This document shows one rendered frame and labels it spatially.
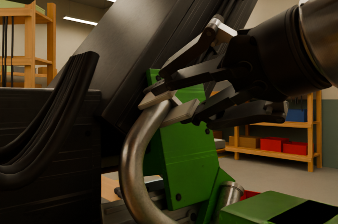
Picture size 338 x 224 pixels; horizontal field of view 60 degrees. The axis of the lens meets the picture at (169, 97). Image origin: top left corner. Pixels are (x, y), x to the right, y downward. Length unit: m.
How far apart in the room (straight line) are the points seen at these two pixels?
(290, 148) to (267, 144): 0.44
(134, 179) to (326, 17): 0.25
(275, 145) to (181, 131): 5.51
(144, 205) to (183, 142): 0.14
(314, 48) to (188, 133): 0.28
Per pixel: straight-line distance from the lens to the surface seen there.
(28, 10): 3.14
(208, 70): 0.31
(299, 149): 5.77
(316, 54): 0.23
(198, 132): 0.48
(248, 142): 6.25
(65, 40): 10.52
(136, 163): 0.36
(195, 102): 0.37
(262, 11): 6.88
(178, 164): 0.44
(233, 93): 0.32
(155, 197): 0.43
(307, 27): 0.23
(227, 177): 0.51
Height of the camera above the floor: 1.22
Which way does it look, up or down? 1 degrees up
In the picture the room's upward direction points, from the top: straight up
